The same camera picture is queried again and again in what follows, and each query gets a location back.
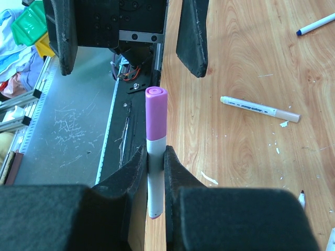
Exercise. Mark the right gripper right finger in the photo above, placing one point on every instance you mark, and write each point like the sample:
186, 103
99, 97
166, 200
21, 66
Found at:
202, 218

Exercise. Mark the pink cap marker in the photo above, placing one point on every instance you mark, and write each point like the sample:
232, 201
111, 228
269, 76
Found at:
331, 241

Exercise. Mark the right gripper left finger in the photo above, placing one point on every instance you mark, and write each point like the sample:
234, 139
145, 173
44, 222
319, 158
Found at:
109, 216

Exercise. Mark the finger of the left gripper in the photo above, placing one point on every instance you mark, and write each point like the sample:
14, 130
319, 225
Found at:
191, 47
61, 26

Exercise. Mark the green bin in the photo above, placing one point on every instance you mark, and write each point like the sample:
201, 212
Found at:
31, 25

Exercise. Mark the yellow bin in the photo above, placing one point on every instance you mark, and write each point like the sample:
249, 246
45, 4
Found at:
42, 46

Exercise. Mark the pile of clothes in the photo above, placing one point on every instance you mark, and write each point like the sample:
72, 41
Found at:
20, 64

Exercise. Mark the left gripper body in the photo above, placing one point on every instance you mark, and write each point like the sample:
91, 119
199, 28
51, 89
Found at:
105, 24

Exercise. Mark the purple cap marker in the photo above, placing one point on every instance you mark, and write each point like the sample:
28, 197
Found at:
301, 199

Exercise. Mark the lilac cap marker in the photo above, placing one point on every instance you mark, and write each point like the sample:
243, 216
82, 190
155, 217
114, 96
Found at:
156, 131

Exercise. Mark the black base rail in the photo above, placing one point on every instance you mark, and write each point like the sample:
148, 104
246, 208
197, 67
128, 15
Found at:
126, 124

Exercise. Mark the dark blue marker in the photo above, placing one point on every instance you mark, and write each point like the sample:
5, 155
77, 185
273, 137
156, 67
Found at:
315, 25

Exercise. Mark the beige cap marker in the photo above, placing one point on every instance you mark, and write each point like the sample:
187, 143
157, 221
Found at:
266, 110

